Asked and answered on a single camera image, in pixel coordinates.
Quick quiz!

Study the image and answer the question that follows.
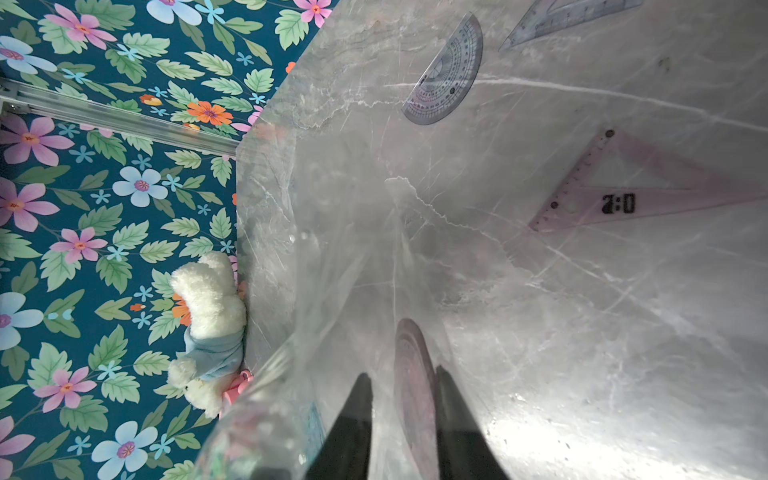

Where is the grey triangle ruler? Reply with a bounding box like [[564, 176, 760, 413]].
[[499, 0, 644, 51]]

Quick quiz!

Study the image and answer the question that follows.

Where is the pink round toy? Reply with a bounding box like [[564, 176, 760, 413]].
[[222, 370, 253, 412]]

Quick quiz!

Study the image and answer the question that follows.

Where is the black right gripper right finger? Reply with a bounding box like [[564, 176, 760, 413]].
[[435, 366, 509, 480]]

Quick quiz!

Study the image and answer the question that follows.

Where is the white plush bear toy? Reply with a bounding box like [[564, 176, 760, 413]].
[[167, 252, 247, 419]]

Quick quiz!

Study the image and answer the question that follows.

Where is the purple protractor set pouch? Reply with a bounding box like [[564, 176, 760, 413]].
[[191, 119, 454, 479]]

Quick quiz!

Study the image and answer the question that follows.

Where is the grey protractor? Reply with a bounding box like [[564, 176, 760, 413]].
[[402, 13, 484, 126]]

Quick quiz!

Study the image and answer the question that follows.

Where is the purple triangle ruler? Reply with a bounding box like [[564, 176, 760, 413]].
[[528, 128, 767, 233]]

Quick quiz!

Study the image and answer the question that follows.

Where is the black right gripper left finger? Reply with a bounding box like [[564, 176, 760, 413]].
[[304, 373, 373, 480]]

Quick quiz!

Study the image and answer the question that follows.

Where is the purple protractor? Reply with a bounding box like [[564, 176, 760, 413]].
[[394, 318, 440, 479]]

